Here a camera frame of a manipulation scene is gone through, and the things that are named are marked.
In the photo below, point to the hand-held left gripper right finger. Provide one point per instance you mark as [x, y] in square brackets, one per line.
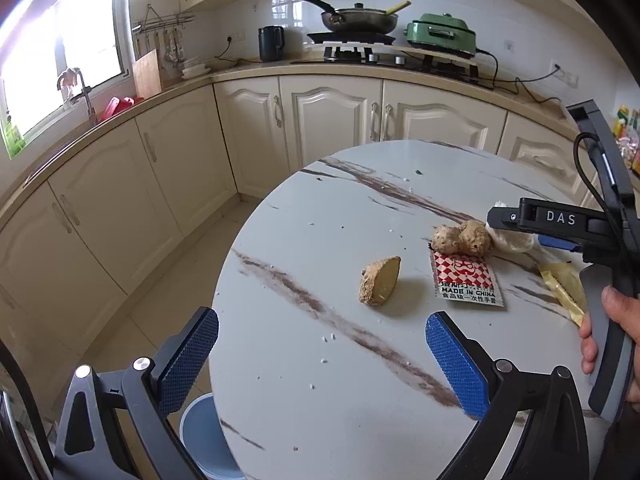
[455, 360]

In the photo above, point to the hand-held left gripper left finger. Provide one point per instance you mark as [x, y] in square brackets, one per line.
[190, 355]

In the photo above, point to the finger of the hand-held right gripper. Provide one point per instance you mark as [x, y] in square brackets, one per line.
[502, 219]
[562, 245]

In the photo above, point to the white wrapper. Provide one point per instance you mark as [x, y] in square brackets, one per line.
[510, 243]

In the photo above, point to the light blue plastic bucket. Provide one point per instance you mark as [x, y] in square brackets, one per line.
[200, 440]

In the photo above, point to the cut ginger piece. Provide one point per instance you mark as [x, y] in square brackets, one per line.
[380, 282]

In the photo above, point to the person's right hand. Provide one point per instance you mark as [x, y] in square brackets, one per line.
[622, 310]

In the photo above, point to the yellow packet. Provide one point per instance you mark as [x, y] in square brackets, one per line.
[565, 290]

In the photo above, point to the knobby ginger root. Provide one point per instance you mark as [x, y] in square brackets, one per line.
[460, 239]

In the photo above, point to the red checkered packet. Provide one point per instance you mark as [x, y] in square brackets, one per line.
[465, 280]

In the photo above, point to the colourful packets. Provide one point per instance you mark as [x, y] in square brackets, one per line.
[629, 140]

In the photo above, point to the round marble table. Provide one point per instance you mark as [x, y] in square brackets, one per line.
[325, 240]

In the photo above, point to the cream kitchen base cabinets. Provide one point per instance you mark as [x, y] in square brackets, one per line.
[150, 170]

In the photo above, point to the green electric cooker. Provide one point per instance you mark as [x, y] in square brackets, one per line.
[440, 35]

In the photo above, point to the gas stove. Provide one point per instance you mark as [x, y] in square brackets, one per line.
[380, 55]

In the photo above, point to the yellow spatula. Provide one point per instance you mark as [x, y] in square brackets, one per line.
[397, 7]

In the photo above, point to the dark frying pan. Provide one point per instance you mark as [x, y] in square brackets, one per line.
[357, 19]

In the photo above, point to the red plastic item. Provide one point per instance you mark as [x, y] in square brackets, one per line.
[116, 107]

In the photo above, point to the green packet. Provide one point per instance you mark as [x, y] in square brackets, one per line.
[13, 137]

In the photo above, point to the metal sink faucet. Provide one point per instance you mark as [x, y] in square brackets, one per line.
[82, 92]

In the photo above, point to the wooden cutting board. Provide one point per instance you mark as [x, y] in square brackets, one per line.
[147, 74]

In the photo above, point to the white dishes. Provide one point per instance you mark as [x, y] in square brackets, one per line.
[195, 69]

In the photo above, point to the black electric kettle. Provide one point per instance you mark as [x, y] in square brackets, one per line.
[271, 44]

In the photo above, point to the beige kitchen countertop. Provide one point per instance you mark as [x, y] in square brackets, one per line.
[250, 71]

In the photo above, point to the metal hanging rack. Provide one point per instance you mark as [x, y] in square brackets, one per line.
[160, 22]

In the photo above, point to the kitchen window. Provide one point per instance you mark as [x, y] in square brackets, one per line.
[60, 45]

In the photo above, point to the white wall socket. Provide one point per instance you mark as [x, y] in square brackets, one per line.
[236, 37]
[565, 72]

